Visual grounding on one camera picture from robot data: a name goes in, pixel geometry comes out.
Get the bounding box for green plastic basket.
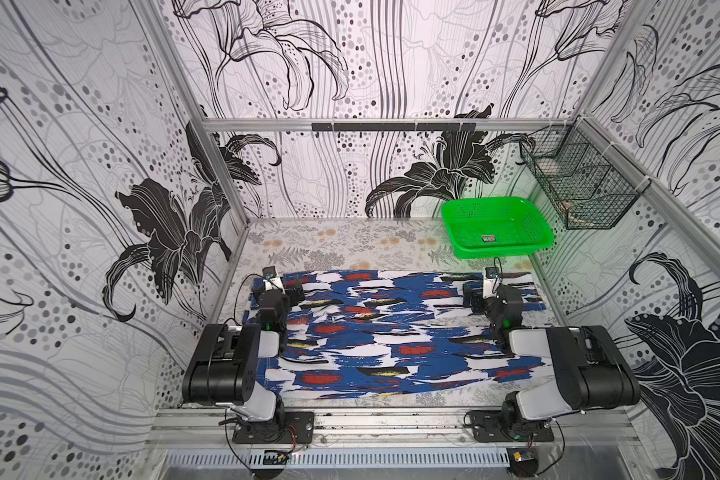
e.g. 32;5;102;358
441;197;555;260

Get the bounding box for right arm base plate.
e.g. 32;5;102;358
463;410;555;444

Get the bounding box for blue patterned long pants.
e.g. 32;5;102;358
257;270;552;400

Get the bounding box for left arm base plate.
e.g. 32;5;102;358
232;410;315;445

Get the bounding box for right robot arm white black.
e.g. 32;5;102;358
463;279;641;443

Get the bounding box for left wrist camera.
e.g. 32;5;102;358
262;266;282;289

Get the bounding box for black wire basket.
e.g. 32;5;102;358
519;125;639;230

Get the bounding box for white slotted cable duct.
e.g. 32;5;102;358
165;447;510;470

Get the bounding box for black bar on rail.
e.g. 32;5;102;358
311;122;477;132

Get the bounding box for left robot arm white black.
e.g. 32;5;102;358
182;276;305;443

